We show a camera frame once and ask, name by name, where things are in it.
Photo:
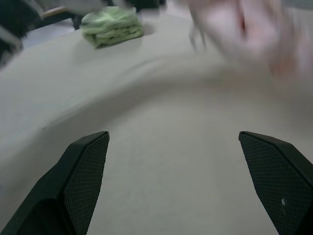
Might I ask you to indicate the green folded towel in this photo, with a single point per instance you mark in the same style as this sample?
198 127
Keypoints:
112 28

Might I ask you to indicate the pink towel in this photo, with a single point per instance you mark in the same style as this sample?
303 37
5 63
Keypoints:
232 27

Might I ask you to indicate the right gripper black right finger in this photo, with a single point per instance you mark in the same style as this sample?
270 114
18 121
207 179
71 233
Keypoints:
281 176

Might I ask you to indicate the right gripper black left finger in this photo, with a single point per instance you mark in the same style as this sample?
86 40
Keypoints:
56 186

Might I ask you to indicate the dark chair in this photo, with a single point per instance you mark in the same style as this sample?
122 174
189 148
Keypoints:
19 14

